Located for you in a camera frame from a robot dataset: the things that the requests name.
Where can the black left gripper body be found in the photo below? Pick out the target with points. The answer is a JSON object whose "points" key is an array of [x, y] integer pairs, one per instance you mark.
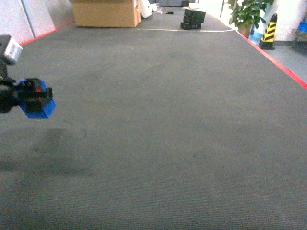
{"points": [[8, 98]]}

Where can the blue rectangular block part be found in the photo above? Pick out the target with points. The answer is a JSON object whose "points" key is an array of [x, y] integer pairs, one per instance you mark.
{"points": [[35, 98]]}

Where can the large cardboard box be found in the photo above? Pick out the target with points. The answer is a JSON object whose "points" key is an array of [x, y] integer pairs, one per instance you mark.
{"points": [[106, 13]]}

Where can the white foam packaging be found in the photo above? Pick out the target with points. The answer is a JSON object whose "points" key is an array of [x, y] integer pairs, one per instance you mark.
{"points": [[146, 7]]}

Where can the stack of black boxes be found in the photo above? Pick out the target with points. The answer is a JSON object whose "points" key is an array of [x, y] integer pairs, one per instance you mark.
{"points": [[192, 19]]}

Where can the green potted plant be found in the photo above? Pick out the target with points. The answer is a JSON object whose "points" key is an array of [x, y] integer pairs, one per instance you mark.
{"points": [[246, 13]]}

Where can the yellow black traffic cone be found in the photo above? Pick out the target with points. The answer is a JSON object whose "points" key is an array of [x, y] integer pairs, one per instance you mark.
{"points": [[267, 40]]}

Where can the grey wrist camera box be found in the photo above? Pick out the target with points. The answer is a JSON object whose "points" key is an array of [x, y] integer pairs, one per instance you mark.
{"points": [[10, 50]]}

